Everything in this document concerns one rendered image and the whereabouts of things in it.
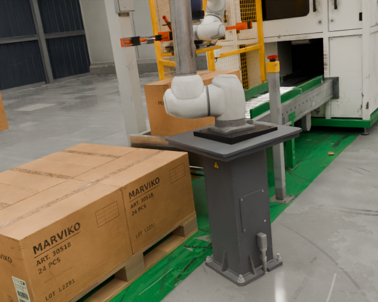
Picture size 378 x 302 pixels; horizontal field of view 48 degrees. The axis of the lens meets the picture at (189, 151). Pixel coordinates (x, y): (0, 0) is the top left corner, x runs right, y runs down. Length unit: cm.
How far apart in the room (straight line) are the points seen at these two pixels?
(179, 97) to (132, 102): 190
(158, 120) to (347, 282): 152
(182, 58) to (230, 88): 27
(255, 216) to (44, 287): 105
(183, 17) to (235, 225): 103
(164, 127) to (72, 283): 124
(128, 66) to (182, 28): 187
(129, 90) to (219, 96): 195
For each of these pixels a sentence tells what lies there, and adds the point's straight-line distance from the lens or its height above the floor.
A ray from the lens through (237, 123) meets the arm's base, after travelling 206.
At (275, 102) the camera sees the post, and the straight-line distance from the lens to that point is 294.
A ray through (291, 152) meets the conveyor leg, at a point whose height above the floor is 15.
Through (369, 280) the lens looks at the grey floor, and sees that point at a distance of 234.
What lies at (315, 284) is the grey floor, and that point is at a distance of 227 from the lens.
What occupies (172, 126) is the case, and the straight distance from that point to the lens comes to 281.
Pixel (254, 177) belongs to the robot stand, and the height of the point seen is 53.
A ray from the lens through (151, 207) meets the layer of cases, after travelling 241.
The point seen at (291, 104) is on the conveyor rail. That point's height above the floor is 57.
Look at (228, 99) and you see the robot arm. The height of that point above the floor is 93.
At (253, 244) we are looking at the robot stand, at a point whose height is 17.
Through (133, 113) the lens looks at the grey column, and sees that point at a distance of 392.
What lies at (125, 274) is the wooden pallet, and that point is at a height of 7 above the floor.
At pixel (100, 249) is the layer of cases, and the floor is 29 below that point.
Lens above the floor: 129
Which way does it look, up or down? 16 degrees down
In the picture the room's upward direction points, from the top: 7 degrees counter-clockwise
